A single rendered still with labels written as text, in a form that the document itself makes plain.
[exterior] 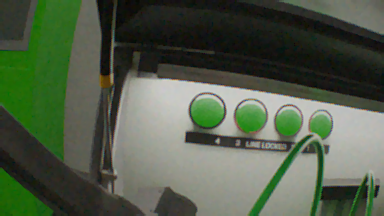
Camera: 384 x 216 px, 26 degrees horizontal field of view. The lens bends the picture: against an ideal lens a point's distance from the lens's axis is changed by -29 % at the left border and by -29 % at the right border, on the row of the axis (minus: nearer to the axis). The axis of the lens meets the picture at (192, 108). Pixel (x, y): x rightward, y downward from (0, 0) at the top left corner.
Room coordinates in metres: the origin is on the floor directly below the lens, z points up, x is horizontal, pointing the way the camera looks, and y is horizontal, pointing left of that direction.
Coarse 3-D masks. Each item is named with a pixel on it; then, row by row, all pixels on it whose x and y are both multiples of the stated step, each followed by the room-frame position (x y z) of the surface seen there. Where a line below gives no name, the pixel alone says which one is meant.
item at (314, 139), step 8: (304, 136) 1.24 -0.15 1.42; (312, 136) 1.26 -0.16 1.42; (296, 144) 1.21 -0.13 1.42; (304, 144) 1.22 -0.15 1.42; (320, 144) 1.30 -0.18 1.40; (296, 152) 1.20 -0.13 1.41; (320, 152) 1.32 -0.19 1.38; (288, 160) 1.18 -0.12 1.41; (320, 160) 1.33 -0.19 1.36; (280, 168) 1.16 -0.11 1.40; (288, 168) 1.17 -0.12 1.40; (320, 168) 1.34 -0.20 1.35; (272, 176) 1.15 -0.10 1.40; (280, 176) 1.15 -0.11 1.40; (320, 176) 1.35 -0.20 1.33; (272, 184) 1.14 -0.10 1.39; (320, 184) 1.36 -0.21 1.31; (264, 192) 1.13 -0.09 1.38; (272, 192) 1.13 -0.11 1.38; (320, 192) 1.36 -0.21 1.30; (256, 200) 1.12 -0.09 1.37; (264, 200) 1.12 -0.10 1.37; (312, 200) 1.37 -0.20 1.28; (256, 208) 1.11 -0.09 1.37; (312, 208) 1.37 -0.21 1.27
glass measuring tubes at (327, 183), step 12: (324, 180) 1.45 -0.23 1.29; (336, 180) 1.45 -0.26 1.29; (348, 180) 1.45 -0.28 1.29; (360, 180) 1.45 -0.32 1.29; (324, 192) 1.43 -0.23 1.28; (336, 192) 1.42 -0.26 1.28; (348, 192) 1.42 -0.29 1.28; (324, 204) 1.43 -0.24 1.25; (336, 204) 1.44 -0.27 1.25; (348, 204) 1.45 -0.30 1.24; (360, 204) 1.45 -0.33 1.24
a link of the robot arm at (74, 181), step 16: (0, 112) 0.81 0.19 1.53; (0, 128) 0.80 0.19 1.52; (16, 128) 0.83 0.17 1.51; (0, 144) 0.79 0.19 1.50; (16, 144) 0.82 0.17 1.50; (32, 144) 0.85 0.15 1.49; (0, 160) 0.80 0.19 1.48; (16, 160) 0.81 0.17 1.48; (32, 160) 0.84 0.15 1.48; (48, 160) 0.87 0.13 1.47; (16, 176) 0.83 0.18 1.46; (32, 176) 0.83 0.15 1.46; (48, 176) 0.86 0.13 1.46; (64, 176) 0.88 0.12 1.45; (80, 176) 0.91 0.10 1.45; (32, 192) 0.86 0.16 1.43; (48, 192) 0.85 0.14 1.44; (64, 192) 0.87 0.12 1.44; (80, 192) 0.89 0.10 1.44; (96, 192) 0.91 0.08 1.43; (64, 208) 0.87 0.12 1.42; (80, 208) 0.88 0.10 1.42; (96, 208) 0.90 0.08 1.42; (112, 208) 0.92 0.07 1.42; (128, 208) 0.95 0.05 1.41
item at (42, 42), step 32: (0, 0) 3.67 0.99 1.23; (32, 0) 3.64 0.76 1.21; (64, 0) 4.01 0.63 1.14; (0, 32) 3.66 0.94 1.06; (32, 32) 3.65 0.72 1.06; (64, 32) 4.18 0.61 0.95; (0, 64) 3.66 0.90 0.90; (32, 64) 3.64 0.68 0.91; (64, 64) 4.31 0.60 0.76; (0, 96) 3.66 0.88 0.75; (32, 96) 3.65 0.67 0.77; (64, 96) 4.40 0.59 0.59; (32, 128) 3.68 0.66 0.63; (0, 192) 3.66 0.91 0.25
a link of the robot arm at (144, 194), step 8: (136, 192) 1.05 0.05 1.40; (144, 192) 1.04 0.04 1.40; (152, 192) 1.04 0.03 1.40; (160, 192) 1.03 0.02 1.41; (168, 192) 1.04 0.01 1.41; (136, 200) 1.03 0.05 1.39; (144, 200) 1.03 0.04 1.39; (152, 200) 1.02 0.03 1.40; (160, 200) 1.02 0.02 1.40; (168, 200) 1.03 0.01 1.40; (176, 200) 1.04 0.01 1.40; (184, 200) 1.05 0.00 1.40; (144, 208) 1.02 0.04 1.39; (152, 208) 1.01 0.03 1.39; (160, 208) 1.02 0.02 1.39; (168, 208) 1.03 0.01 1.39; (176, 208) 1.03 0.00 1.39; (184, 208) 1.04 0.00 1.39; (192, 208) 1.05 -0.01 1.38
